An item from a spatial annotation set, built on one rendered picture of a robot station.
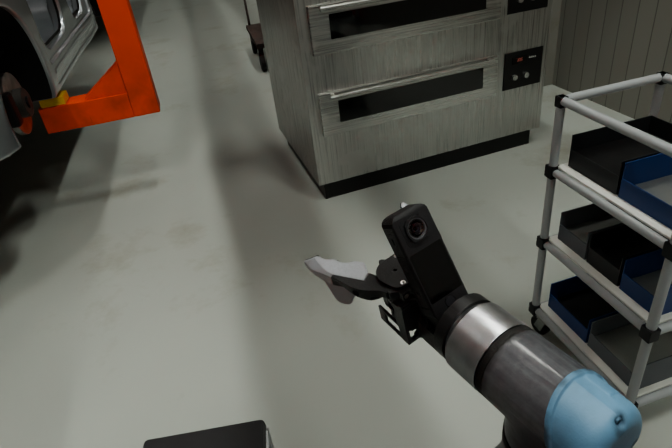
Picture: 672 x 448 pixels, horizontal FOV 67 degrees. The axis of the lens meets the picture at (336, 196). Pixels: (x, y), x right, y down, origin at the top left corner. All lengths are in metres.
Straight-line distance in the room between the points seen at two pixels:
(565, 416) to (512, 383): 0.05
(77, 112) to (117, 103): 0.24
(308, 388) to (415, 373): 0.41
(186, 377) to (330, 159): 1.43
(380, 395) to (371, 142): 1.54
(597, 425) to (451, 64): 2.76
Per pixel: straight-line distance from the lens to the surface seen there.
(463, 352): 0.49
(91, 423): 2.27
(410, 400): 2.00
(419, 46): 2.96
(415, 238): 0.50
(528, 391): 0.46
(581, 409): 0.45
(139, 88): 3.45
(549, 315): 2.12
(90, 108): 3.51
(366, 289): 0.55
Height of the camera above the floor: 1.60
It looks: 31 degrees down
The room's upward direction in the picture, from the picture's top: 7 degrees counter-clockwise
